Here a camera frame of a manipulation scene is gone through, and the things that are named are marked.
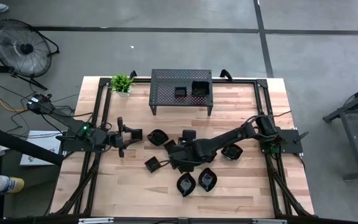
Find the black perforated metal rack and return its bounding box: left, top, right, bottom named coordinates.
left=149, top=68, right=214, bottom=116

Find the black floor fan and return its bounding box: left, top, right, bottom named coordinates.
left=0, top=17, right=61, bottom=91

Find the large square black plate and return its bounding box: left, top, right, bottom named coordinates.
left=191, top=80, right=211, bottom=98

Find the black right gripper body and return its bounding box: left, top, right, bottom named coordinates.
left=178, top=140, right=209, bottom=174

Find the small square footed black plate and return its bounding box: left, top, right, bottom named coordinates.
left=174, top=86, right=188, bottom=99
left=144, top=156, right=161, bottom=174

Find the white paper sheet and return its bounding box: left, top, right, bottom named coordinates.
left=19, top=129, right=63, bottom=167

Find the leaf-shaped black plate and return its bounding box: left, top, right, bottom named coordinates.
left=198, top=167, right=218, bottom=193
left=176, top=172, right=196, bottom=198

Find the white metal bracket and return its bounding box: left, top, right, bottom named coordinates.
left=78, top=217, right=114, bottom=224
left=252, top=218, right=288, bottom=224

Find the white and yellow spray bottle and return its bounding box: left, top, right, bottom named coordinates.
left=0, top=175, right=25, bottom=194

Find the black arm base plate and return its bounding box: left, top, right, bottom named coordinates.
left=61, top=136, right=88, bottom=153
left=259, top=128, right=310, bottom=156

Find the green plant in white pot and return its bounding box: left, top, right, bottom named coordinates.
left=109, top=73, right=135, bottom=98

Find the black aluminium table frame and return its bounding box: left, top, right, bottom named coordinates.
left=50, top=76, right=315, bottom=218

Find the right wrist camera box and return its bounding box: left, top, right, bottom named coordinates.
left=181, top=129, right=198, bottom=141

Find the rounded black plate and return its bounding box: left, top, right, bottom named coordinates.
left=147, top=129, right=170, bottom=147
left=221, top=142, right=244, bottom=161

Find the black metal cart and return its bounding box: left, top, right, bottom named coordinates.
left=323, top=79, right=358, bottom=182

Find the black metal bar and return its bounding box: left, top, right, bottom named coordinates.
left=0, top=123, right=65, bottom=166

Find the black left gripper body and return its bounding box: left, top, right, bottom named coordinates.
left=109, top=116, right=127, bottom=158

